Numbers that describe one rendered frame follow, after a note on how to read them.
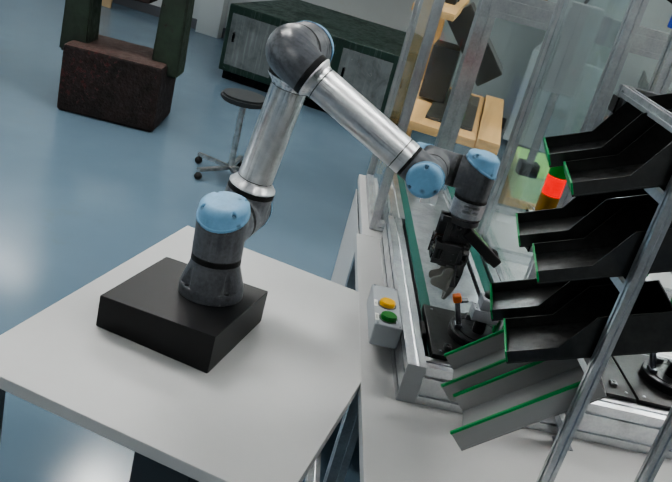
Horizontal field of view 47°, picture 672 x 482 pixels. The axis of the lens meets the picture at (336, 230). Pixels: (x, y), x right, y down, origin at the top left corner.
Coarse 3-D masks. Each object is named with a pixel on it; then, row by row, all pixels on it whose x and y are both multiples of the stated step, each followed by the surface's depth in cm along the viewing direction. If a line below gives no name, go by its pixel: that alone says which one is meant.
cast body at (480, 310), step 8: (480, 296) 186; (488, 296) 184; (472, 304) 187; (480, 304) 185; (488, 304) 183; (472, 312) 185; (480, 312) 184; (488, 312) 184; (480, 320) 185; (488, 320) 185
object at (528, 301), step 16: (496, 288) 161; (512, 288) 160; (528, 288) 160; (544, 288) 159; (560, 288) 145; (576, 288) 145; (496, 304) 156; (512, 304) 154; (528, 304) 153; (544, 304) 147; (560, 304) 146; (496, 320) 150
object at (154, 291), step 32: (128, 288) 176; (160, 288) 180; (256, 288) 190; (128, 320) 170; (160, 320) 167; (192, 320) 169; (224, 320) 172; (256, 320) 189; (160, 352) 170; (192, 352) 167; (224, 352) 174
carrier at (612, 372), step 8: (608, 368) 192; (616, 368) 193; (608, 376) 188; (616, 376) 189; (608, 384) 185; (624, 384) 187; (608, 392) 181; (616, 392) 182; (624, 392) 183; (632, 392) 184; (624, 400) 182; (632, 400) 182
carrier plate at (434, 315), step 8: (424, 304) 199; (424, 312) 196; (432, 312) 196; (440, 312) 197; (448, 312) 198; (424, 320) 193; (432, 320) 192; (440, 320) 193; (448, 320) 194; (432, 328) 188; (440, 328) 189; (432, 336) 185; (440, 336) 186; (448, 336) 187; (432, 344) 181; (440, 344) 182; (456, 344) 184; (432, 352) 178; (440, 352) 179
